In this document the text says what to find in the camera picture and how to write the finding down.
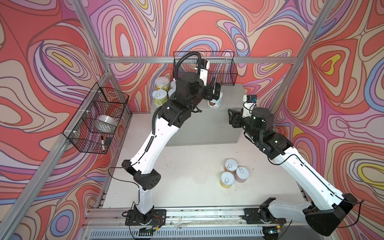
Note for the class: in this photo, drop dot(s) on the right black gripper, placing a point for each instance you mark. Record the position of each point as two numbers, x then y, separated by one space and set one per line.
235 116

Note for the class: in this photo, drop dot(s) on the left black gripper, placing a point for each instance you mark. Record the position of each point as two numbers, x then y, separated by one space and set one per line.
208 89

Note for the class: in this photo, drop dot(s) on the pink label can plain lid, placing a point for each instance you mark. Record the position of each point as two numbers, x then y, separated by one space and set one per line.
171 92

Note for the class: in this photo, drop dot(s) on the yellow orange label can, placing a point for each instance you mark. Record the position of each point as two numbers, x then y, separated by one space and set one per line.
162 83

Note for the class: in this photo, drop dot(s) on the green label can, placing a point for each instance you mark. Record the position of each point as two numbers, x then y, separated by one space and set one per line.
160 97

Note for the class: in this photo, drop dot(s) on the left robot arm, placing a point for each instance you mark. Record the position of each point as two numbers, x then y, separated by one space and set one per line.
167 120

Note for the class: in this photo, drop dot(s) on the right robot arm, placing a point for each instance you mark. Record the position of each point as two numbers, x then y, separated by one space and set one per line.
328 206

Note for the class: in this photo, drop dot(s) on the grey metal cabinet box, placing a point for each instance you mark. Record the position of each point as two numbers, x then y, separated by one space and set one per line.
211 126

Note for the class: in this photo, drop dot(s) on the red label can right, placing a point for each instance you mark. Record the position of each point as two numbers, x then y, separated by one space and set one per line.
242 174

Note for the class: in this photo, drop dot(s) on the silver tape roll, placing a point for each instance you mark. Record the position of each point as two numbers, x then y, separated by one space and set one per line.
108 120

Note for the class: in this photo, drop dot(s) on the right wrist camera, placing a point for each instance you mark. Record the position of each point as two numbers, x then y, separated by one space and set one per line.
249 103

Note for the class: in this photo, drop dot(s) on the black wire basket back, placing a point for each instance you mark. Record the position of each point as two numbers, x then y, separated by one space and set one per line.
222 69

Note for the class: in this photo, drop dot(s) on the black wire basket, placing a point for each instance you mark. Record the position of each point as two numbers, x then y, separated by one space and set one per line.
84 131
222 69

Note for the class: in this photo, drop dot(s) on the aluminium front rail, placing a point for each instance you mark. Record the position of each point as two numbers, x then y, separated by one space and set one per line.
176 217

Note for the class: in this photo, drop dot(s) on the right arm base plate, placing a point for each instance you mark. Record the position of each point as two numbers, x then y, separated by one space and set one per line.
261 216

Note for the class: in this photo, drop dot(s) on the black wire basket left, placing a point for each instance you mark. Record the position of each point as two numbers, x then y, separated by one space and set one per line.
84 131

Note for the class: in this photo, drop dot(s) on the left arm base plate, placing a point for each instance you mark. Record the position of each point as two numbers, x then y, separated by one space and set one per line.
154 218

